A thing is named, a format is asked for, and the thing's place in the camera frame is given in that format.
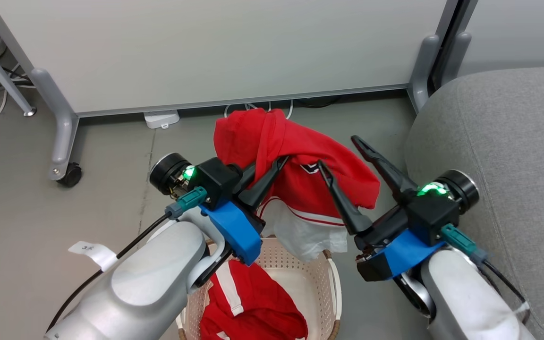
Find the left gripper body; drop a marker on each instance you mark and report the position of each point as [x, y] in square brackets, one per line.
[170, 174]

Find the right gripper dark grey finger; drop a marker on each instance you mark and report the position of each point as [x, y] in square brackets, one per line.
[390, 172]
[347, 208]

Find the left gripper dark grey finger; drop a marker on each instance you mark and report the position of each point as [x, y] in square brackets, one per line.
[265, 186]
[246, 177]

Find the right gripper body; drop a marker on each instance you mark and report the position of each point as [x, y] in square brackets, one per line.
[462, 186]

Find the red jersey with white lining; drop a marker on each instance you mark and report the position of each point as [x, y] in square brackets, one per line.
[300, 141]

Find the red garment with white stripes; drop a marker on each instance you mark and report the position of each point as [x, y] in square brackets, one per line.
[253, 307]

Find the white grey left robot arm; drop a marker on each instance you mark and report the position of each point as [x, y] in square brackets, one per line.
[149, 283]

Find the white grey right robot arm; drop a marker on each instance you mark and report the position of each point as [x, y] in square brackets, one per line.
[465, 302]

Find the cream perforated laundry basket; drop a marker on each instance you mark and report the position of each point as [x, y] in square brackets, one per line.
[310, 283]

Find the grey fabric sofa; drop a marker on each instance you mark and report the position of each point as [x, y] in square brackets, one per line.
[503, 165]

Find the white power strip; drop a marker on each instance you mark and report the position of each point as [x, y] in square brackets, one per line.
[161, 119]

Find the grey partition foot with caster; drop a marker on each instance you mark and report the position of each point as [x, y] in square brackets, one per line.
[62, 132]

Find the wide white partition panel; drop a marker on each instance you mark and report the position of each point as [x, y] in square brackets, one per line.
[229, 47]

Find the narrow white partition panel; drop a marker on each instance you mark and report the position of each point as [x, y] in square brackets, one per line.
[522, 33]

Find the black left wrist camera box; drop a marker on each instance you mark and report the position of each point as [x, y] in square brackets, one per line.
[217, 182]

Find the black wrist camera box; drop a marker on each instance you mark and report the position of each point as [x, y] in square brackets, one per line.
[432, 212]
[217, 182]

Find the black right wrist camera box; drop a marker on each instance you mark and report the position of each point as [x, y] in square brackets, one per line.
[432, 212]

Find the blue left camera mount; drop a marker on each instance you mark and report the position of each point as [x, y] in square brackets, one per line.
[234, 231]

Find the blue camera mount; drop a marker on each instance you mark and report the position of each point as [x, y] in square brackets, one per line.
[234, 231]
[409, 252]

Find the blue right camera mount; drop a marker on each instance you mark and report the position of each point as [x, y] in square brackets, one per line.
[409, 252]

